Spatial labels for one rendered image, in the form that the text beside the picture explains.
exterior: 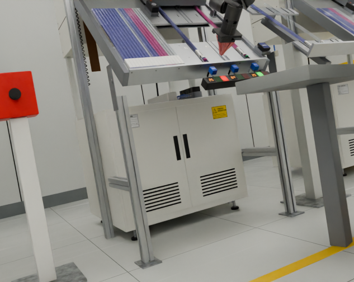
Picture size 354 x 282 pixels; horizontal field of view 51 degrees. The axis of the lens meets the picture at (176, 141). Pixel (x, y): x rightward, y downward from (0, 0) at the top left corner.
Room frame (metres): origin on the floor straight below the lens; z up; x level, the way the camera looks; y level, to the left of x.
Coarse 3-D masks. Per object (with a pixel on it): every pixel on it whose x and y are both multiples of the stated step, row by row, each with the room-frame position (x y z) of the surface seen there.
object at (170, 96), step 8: (272, 56) 1.73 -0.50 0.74; (272, 64) 1.74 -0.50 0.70; (272, 72) 1.75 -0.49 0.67; (112, 80) 1.37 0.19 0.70; (112, 88) 1.38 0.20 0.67; (192, 88) 1.95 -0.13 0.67; (112, 96) 1.40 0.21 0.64; (160, 96) 1.93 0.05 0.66; (168, 96) 1.85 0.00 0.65; (176, 96) 1.87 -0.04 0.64; (184, 96) 2.03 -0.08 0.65; (192, 96) 1.95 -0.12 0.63; (200, 96) 1.96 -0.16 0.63; (248, 152) 1.94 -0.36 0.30; (256, 152) 1.88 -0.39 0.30; (264, 152) 1.83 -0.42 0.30; (272, 152) 1.78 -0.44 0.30; (112, 184) 1.59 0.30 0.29; (120, 184) 1.52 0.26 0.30; (288, 216) 1.70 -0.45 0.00; (136, 264) 1.40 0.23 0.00; (144, 264) 1.38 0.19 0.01; (152, 264) 1.36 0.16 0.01
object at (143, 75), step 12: (228, 60) 1.59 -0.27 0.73; (240, 60) 1.61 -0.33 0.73; (252, 60) 1.64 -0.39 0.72; (264, 60) 1.68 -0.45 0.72; (132, 72) 1.39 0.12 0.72; (144, 72) 1.42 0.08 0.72; (156, 72) 1.44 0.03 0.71; (168, 72) 1.47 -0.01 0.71; (180, 72) 1.50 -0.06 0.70; (192, 72) 1.53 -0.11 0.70; (204, 72) 1.56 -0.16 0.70; (228, 72) 1.64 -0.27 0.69; (240, 72) 1.66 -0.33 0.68; (252, 72) 1.70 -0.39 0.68; (132, 84) 1.43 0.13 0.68
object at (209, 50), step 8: (240, 40) 1.81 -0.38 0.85; (176, 48) 1.62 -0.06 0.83; (184, 48) 1.64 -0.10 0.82; (200, 48) 1.67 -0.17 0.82; (208, 48) 1.68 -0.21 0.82; (216, 48) 1.70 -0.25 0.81; (232, 48) 1.73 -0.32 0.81; (240, 48) 1.75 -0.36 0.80; (248, 48) 1.77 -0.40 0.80; (120, 56) 1.48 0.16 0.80; (184, 56) 1.59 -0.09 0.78; (192, 56) 1.60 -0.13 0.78; (208, 56) 1.63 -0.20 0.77; (216, 56) 1.64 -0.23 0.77; (224, 56) 1.66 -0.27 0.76; (232, 56) 1.67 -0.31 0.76; (240, 56) 1.69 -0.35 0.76; (248, 56) 1.71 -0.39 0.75; (256, 56) 1.72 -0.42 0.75
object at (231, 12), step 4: (228, 0) 1.37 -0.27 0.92; (232, 0) 1.36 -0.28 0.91; (224, 4) 1.37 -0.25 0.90; (228, 4) 1.35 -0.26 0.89; (232, 4) 1.35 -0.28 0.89; (236, 4) 1.35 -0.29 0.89; (240, 4) 1.36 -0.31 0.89; (224, 8) 1.39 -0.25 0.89; (228, 8) 1.36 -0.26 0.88; (232, 8) 1.34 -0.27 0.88; (236, 8) 1.34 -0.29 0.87; (240, 8) 1.35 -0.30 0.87; (228, 12) 1.36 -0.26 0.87; (232, 12) 1.35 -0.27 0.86; (236, 12) 1.35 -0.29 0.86; (240, 12) 1.36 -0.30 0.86; (224, 16) 1.38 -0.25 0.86; (228, 16) 1.37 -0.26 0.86; (232, 16) 1.36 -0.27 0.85; (236, 16) 1.36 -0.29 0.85; (228, 20) 1.38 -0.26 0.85; (232, 20) 1.37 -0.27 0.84; (236, 20) 1.37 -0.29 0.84
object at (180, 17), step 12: (84, 0) 1.79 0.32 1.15; (96, 0) 1.82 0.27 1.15; (108, 0) 1.85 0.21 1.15; (120, 0) 1.88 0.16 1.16; (132, 0) 1.91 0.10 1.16; (144, 12) 1.83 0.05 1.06; (168, 12) 1.88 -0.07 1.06; (180, 12) 1.91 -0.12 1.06; (192, 12) 1.95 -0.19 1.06; (204, 12) 1.98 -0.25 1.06; (156, 24) 1.76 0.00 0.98; (168, 24) 1.79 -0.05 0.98; (180, 24) 1.83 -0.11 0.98; (192, 24) 1.86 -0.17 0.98; (204, 24) 1.97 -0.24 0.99
